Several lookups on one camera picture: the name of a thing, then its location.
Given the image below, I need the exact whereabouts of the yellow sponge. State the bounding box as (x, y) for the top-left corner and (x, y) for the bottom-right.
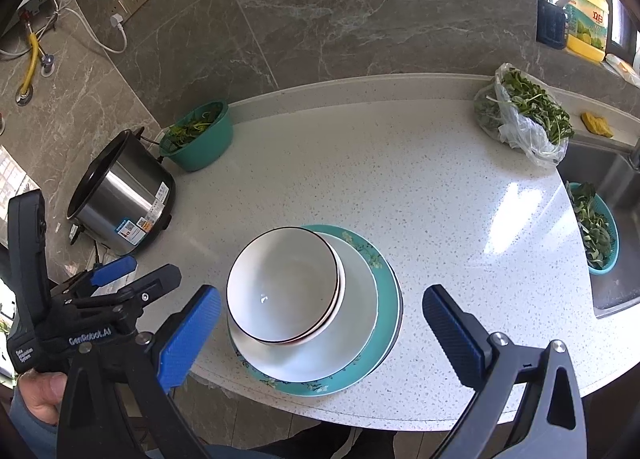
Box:
(580, 112), (614, 138)

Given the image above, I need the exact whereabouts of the steel sink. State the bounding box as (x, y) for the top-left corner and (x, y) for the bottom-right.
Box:
(558, 142), (639, 318)

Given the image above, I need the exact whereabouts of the teal basin in sink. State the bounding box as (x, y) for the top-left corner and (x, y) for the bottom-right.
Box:
(565, 182), (620, 276)

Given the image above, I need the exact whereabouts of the small white bowl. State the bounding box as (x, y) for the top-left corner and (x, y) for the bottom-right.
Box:
(226, 227), (345, 345)

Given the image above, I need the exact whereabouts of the left hand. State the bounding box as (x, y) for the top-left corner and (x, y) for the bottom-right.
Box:
(17, 370), (67, 425)

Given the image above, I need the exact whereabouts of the plastic bag of greens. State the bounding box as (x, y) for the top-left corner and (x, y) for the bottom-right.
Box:
(474, 62), (574, 168)

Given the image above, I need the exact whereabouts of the teal basin by wall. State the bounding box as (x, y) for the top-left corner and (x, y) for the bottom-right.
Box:
(160, 100), (233, 172)

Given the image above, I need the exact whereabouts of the teal floral plate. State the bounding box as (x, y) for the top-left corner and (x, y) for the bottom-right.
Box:
(228, 225), (404, 397)
(286, 225), (404, 397)

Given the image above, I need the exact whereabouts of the white power plug cable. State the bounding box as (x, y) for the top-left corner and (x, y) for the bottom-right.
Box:
(49, 0), (129, 56)

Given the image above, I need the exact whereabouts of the left forearm grey sleeve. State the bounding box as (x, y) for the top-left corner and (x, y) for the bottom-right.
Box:
(9, 387), (58, 458)

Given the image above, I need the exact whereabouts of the steel rice cooker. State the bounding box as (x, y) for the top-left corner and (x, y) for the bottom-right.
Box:
(66, 128), (176, 257)

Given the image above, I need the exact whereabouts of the teal floral plate on counter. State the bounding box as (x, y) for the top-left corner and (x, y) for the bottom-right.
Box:
(228, 225), (404, 397)

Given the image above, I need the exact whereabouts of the yellow gas hose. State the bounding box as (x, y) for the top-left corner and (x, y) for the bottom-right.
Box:
(14, 31), (42, 106)

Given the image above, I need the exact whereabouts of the red floral white bowl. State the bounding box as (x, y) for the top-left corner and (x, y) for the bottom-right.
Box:
(283, 231), (346, 346)

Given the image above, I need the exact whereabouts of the dark blue container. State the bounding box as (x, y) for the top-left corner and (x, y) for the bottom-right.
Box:
(536, 0), (566, 50)

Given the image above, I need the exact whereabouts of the large white bowl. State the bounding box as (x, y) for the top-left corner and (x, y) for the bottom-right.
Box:
(227, 227), (378, 383)

